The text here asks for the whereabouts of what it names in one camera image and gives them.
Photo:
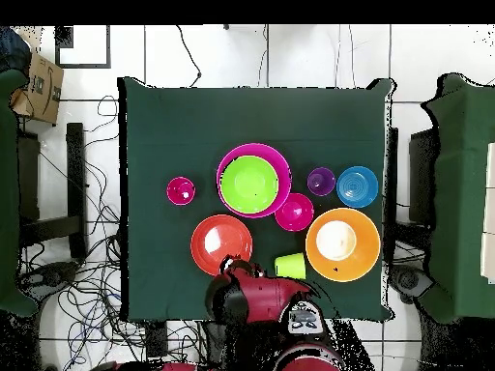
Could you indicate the green bowl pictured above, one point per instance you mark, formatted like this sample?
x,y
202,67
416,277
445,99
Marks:
x,y
247,185

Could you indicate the wide red-orange bowl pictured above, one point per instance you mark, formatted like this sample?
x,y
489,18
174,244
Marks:
x,y
232,228

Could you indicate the green cup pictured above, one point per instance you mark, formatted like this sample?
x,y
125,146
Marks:
x,y
290,266

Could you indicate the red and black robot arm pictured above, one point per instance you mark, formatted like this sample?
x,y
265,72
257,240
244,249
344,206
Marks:
x,y
270,297

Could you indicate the small crimson bowl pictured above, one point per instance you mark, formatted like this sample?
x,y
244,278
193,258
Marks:
x,y
296,216

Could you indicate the large pink bowl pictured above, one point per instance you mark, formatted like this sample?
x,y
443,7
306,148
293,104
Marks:
x,y
284,166

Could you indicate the crimson cup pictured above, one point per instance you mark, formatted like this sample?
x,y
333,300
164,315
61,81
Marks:
x,y
176,189

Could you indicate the purple cup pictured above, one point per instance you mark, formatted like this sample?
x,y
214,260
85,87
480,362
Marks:
x,y
321,183

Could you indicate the dark green tablecloth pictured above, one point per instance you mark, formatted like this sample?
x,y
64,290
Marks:
x,y
174,127

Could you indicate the blue bowl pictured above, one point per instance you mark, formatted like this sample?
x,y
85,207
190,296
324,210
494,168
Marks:
x,y
357,187

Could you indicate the large orange bowl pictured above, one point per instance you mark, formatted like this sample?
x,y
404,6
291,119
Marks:
x,y
348,270

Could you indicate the black power strip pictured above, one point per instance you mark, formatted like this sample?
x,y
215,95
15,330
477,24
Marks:
x,y
156,340

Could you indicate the green covered side table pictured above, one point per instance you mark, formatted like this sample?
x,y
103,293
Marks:
x,y
7,193
460,174

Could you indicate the cardboard box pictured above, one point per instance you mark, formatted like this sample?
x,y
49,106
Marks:
x,y
36,91

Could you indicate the dark blue bag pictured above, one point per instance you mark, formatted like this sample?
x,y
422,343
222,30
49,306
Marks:
x,y
11,50

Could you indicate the black wooden frame stand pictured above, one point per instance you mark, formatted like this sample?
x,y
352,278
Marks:
x,y
75,174

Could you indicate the black pedestal leg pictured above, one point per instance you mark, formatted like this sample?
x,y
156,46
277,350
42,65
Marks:
x,y
410,280
50,276

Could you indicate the square black floor frame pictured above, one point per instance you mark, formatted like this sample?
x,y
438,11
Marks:
x,y
109,46

